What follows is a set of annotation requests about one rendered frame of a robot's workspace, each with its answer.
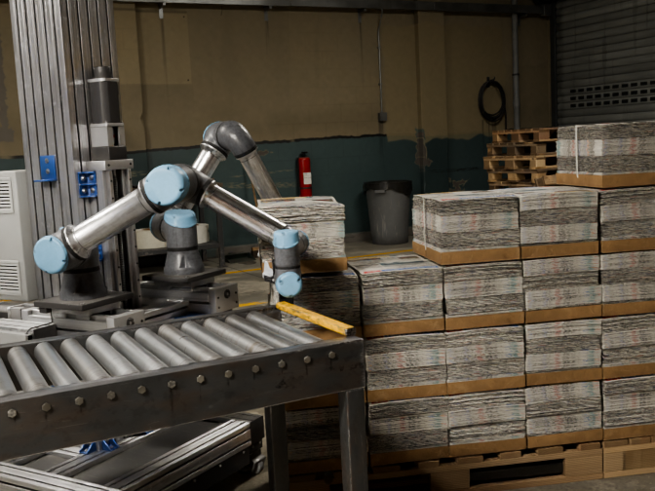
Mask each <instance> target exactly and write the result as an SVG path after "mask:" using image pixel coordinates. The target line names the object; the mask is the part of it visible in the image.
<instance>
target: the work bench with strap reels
mask: <svg viewBox="0 0 655 491"><path fill-rule="evenodd" d="M198 211H199V223H197V236H198V249H199V250H200V251H201V252H202V261H203V262H204V261H209V260H208V258H207V249H210V248H218V256H219V266H217V267H219V268H223V267H228V266H225V257H224V242H223V228H222V216H221V215H219V214H218V213H216V228H217V241H213V240H210V236H209V224H205V217H204V208H200V207H198ZM135 231H136V244H137V256H147V255H156V254H165V253H167V242H161V241H159V240H158V239H156V238H155V237H154V236H153V235H152V234H151V232H150V228H142V229H136V230H135Z"/></svg>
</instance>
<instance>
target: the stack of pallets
mask: <svg viewBox="0 0 655 491"><path fill-rule="evenodd" d="M558 130H559V129H558V128H540V129H522V130H505V131H492V138H493V141H492V143H487V144H486V147H487V156H488V157H483V166H484V168H483V169H484V170H486V171H487V173H488V180H487V182H488V183H489V190H495V189H504V186H509V188H523V187H536V186H535V182H534V179H535V178H539V177H542V176H543V175H553V174H556V172H557V170H558V166H557V153H558V152H556V151H557V144H558V143H557V142H556V141H558V137H557V135H558V132H557V131H558ZM508 133H510V134H511V138H512V140H508V138H507V134H508ZM502 147H507V153H502ZM499 161H505V166H499ZM502 173H507V174H508V178H502Z"/></svg>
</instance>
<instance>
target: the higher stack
mask: <svg viewBox="0 0 655 491"><path fill-rule="evenodd" d="M558 129H559V130H558V131H557V132H558V135H557V137H558V141H556V142H557V143H558V144H557V151H556V152H558V153H557V166H558V170H557V172H558V173H575V174H577V177H578V174H592V175H610V174H626V173H642V172H655V121H648V122H631V123H614V124H596V125H576V126H570V127H560V128H558ZM562 145H563V146H562ZM563 185H565V186H561V187H570V188H572V189H574V188H573V187H576V189H589V190H594V191H597V200H598V201H597V214H598V216H597V224H598V226H597V239H598V240H599V241H614V240H626V239H640V238H653V237H655V184H649V185H635V186H620V187H605V188H600V187H589V186H577V185H566V184H563ZM595 254H597V255H598V257H599V264H600V265H598V266H599V271H598V274H599V276H598V280H599V282H598V284H600V285H601V287H602V288H601V293H602V294H601V296H602V297H601V298H600V299H601V301H599V302H600V304H603V309H604V305H605V304H617V303H629V302H640V301H652V300H655V249H644V250H631V251H618V252H606V253H601V252H599V253H595ZM597 318H599V319H601V325H600V326H601V329H600V330H601V338H600V339H601V344H600V346H601V354H600V357H601V359H600V361H601V364H600V366H601V367H602V368H604V367H609V366H619V365H630V364H640V363H649V362H655V312H653V313H641V314H629V315H618V316H606V317H604V316H600V317H597ZM598 381H599V385H600V387H599V389H600V391H599V392H600V395H601V406H602V407H601V414H600V415H601V416H602V417H601V425H602V428H603V432H604V430H605V429H613V428H622V427H630V426H639V425H649V424H655V374H646V375H637V376H628V377H618V378H608V379H598ZM598 442H600V447H601V448H602V473H603V478H609V477H617V476H626V475H634V474H643V473H651V472H655V434H654V435H645V436H636V437H627V438H618V439H609V440H598Z"/></svg>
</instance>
